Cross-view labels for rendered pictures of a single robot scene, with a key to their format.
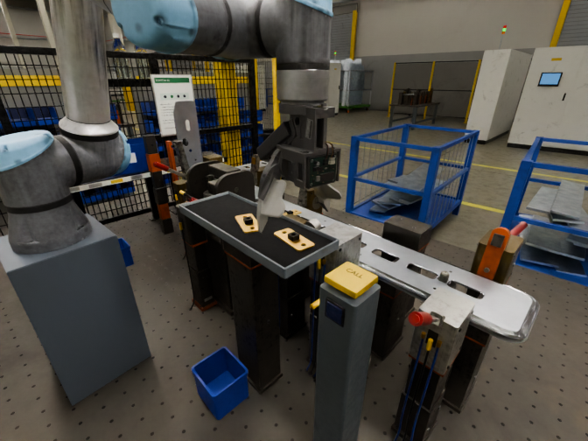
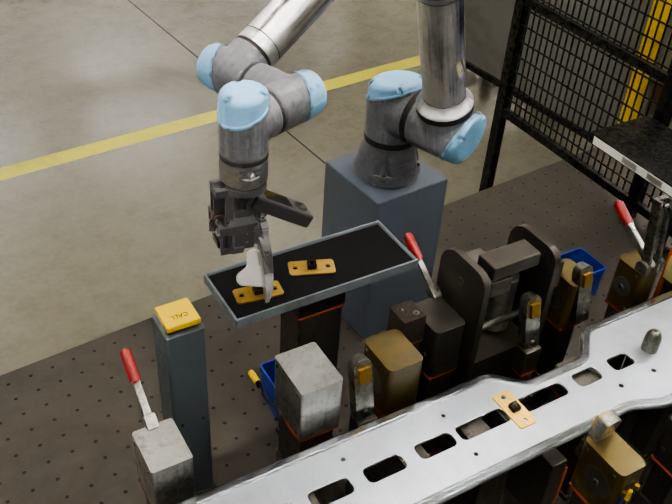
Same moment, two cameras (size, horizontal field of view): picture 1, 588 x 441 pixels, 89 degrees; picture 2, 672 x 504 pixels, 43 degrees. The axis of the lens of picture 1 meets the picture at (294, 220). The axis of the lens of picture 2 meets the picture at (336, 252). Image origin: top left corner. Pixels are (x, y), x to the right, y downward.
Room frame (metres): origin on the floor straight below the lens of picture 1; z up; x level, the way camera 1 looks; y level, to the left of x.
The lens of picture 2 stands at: (0.84, -1.06, 2.13)
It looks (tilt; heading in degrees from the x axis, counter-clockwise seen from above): 38 degrees down; 102
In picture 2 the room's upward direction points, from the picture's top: 4 degrees clockwise
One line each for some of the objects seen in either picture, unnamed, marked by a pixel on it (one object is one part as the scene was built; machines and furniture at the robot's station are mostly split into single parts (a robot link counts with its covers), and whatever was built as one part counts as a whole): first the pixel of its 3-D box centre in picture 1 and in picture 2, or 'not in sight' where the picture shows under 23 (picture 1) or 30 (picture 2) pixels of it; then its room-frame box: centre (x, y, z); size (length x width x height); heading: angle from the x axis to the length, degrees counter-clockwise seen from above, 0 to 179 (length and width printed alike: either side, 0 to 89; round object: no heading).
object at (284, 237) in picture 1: (293, 236); (258, 290); (0.49, 0.00, 1.17); 0.08 x 0.04 x 0.01; 37
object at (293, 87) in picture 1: (304, 87); (244, 168); (0.48, -0.02, 1.42); 0.08 x 0.08 x 0.05
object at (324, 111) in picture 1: (304, 145); (240, 211); (0.47, -0.02, 1.34); 0.09 x 0.08 x 0.12; 37
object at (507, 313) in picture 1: (295, 216); (507, 418); (0.96, -0.01, 1.00); 1.38 x 0.22 x 0.02; 44
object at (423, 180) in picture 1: (410, 179); not in sight; (3.03, -1.23, 0.48); 1.20 x 0.80 x 0.95; 138
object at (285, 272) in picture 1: (249, 224); (313, 270); (0.57, 0.09, 1.16); 0.37 x 0.14 x 0.02; 44
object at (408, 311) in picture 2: not in sight; (397, 386); (0.75, 0.10, 0.90); 0.05 x 0.05 x 0.40; 44
